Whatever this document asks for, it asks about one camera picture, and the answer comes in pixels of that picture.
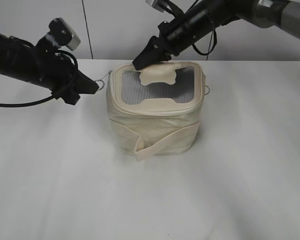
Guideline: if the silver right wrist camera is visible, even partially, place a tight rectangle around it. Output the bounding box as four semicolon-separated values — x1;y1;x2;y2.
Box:
145;0;171;13

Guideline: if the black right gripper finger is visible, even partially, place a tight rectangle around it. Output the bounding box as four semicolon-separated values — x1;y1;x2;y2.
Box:
132;36;171;70

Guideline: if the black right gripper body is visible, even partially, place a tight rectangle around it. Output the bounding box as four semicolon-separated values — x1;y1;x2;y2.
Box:
156;7;210;57

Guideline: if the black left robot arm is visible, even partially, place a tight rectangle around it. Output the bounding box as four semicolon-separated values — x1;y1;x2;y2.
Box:
0;33;100;108

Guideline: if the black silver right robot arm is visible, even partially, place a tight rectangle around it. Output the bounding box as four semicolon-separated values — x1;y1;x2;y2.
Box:
132;0;300;70

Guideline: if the cream zippered bag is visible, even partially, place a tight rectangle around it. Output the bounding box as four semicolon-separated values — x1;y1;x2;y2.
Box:
106;61;209;161

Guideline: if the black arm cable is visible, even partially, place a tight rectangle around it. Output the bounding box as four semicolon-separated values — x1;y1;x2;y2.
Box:
192;7;218;56
0;49;79;108

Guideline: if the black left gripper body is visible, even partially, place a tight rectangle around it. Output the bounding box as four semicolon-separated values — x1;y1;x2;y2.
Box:
35;35;80;105

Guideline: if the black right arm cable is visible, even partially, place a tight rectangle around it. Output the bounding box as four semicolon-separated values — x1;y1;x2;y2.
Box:
192;7;218;56

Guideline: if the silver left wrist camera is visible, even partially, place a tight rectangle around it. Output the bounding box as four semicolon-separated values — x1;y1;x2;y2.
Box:
48;17;81;51

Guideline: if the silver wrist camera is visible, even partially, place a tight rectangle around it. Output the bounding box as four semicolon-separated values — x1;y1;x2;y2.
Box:
145;0;171;13
48;17;81;51

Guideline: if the metal zipper pull ring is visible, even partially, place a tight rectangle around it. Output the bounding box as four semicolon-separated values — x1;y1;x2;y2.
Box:
94;72;113;89

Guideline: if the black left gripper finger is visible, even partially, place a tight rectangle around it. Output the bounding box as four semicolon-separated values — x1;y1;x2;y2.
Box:
74;71;100;95

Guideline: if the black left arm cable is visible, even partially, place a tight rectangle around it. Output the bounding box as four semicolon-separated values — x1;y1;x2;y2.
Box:
0;49;79;108

